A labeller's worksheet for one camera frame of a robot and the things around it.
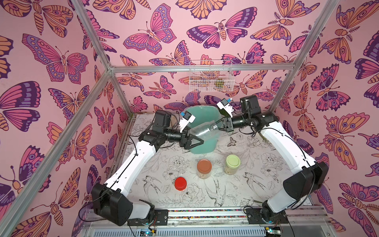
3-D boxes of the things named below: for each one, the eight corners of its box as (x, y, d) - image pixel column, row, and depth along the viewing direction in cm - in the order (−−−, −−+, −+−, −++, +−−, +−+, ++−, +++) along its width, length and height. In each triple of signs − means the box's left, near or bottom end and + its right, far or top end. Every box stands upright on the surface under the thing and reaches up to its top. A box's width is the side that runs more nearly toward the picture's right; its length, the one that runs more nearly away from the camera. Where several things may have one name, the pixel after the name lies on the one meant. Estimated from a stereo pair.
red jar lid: (174, 190, 84) (173, 189, 83) (175, 178, 89) (174, 177, 87) (186, 190, 84) (186, 189, 83) (186, 178, 89) (186, 176, 87)
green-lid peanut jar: (223, 176, 89) (227, 167, 79) (222, 164, 94) (225, 154, 84) (236, 176, 89) (242, 167, 79) (234, 164, 94) (239, 154, 84)
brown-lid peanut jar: (196, 179, 88) (197, 171, 79) (196, 167, 93) (196, 158, 84) (210, 179, 88) (212, 171, 79) (209, 167, 93) (211, 158, 84)
